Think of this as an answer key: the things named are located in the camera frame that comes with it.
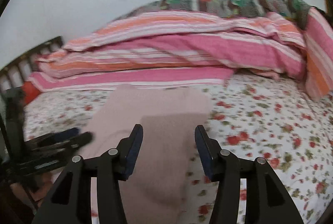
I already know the pink orange striped quilt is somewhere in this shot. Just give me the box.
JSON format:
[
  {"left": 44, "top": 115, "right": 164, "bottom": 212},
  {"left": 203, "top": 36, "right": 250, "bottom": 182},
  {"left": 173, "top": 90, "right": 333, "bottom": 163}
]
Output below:
[{"left": 29, "top": 8, "right": 332, "bottom": 100}]

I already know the dark wooden headboard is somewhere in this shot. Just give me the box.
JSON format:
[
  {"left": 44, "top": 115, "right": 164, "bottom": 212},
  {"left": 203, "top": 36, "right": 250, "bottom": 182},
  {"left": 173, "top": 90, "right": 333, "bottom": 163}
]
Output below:
[{"left": 1, "top": 36, "right": 64, "bottom": 98}]

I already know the pink knitted sweater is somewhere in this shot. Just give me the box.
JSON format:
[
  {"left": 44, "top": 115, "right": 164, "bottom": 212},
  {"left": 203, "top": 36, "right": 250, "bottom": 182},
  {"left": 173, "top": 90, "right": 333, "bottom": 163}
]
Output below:
[{"left": 79, "top": 86, "right": 212, "bottom": 223}]

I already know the dark patterned patchwork blanket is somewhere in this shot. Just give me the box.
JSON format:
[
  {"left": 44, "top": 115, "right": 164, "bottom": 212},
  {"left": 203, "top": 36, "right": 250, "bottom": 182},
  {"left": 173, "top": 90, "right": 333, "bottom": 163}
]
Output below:
[{"left": 117, "top": 0, "right": 311, "bottom": 30}]

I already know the red pillow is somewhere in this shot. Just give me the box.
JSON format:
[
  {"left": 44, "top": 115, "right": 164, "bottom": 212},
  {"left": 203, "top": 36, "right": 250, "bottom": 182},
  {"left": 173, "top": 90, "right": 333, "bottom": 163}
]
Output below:
[{"left": 21, "top": 81, "right": 42, "bottom": 105}]

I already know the person's left hand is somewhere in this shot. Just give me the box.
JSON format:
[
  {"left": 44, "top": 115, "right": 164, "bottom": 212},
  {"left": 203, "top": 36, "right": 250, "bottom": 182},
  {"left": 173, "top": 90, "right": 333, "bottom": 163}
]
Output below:
[{"left": 10, "top": 172, "right": 53, "bottom": 209}]

